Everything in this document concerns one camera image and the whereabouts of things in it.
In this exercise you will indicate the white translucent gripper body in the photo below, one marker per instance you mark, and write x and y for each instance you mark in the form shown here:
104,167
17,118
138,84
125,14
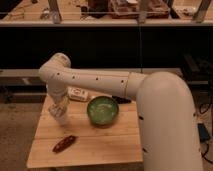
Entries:
59,112

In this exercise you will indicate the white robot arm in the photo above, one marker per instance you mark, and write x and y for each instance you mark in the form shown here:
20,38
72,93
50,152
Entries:
168,126

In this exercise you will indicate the green ceramic bowl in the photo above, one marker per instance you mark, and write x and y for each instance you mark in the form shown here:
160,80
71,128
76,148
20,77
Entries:
102,110

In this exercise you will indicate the red brown oblong object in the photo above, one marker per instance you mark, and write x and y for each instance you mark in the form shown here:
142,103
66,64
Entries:
64,143

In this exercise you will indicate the black object behind bowl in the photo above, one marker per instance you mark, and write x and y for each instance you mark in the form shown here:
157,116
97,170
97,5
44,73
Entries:
120,100

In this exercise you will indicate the wooden cluttered workbench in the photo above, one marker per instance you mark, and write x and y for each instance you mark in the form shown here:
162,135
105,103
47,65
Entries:
95,13

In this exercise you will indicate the brown tray on workbench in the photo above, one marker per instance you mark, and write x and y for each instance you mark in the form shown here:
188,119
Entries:
131,8

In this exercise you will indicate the dark foot pedal box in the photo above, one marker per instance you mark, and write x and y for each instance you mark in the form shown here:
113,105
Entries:
203,132

